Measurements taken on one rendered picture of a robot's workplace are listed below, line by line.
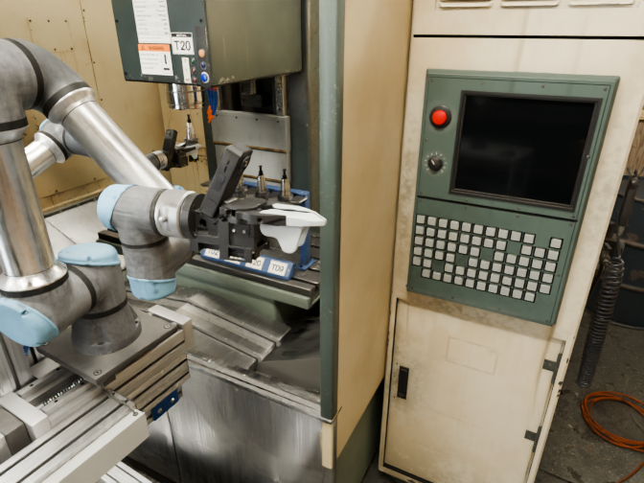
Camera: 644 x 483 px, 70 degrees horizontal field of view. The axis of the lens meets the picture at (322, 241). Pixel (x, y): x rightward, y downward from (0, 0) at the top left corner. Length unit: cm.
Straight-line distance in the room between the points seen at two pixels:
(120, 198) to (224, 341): 116
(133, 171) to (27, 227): 20
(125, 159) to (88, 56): 222
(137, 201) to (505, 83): 93
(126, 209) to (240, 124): 181
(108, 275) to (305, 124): 151
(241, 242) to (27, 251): 43
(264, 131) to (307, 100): 28
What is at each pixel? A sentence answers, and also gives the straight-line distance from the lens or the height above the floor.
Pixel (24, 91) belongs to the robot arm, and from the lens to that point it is 92.
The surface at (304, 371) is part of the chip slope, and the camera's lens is 169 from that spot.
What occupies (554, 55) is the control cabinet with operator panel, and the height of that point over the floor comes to 176.
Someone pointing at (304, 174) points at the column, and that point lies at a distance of 243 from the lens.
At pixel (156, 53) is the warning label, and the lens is 193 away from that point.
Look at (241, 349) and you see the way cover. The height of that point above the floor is 71.
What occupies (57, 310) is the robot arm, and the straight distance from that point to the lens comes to 101.
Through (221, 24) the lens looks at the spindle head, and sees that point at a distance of 182.
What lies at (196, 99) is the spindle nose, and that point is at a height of 155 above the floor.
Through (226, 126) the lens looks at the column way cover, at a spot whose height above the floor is 133.
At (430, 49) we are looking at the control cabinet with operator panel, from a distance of 137.
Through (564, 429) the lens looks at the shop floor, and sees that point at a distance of 276.
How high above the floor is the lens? 183
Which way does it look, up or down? 25 degrees down
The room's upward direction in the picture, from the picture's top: straight up
